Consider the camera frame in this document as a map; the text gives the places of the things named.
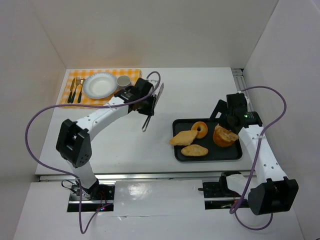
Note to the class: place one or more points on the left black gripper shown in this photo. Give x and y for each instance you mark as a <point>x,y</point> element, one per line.
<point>152,105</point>

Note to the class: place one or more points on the white plate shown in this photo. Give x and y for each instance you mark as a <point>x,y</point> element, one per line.
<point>100,85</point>

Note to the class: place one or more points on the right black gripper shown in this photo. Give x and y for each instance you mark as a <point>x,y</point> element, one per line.
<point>222,110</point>

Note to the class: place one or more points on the triangular bread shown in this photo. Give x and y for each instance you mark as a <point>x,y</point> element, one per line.
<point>184,138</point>

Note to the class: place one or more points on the aluminium rail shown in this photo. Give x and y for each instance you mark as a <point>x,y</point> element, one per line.
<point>138,176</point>

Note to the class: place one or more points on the tall round brioche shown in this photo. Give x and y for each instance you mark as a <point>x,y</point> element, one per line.
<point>223,137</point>

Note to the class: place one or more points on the black-handled fork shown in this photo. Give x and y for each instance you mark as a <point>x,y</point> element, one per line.
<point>77,82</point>

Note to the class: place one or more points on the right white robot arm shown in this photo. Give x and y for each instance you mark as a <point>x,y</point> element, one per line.
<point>273,191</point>

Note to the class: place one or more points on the black-handled knife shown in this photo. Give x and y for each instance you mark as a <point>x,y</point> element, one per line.
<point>71,90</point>

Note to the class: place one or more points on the purple mug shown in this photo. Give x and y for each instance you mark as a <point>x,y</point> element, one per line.
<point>123,82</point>

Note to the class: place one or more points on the metal tongs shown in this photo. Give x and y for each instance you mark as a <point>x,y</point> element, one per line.
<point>157,97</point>

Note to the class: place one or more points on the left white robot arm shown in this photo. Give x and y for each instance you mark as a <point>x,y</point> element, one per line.
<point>74,138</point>

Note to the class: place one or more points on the oval bread roll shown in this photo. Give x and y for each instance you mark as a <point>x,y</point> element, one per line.
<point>194,150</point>

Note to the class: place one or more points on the ring donut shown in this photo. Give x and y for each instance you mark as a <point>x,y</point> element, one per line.
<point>201,128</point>

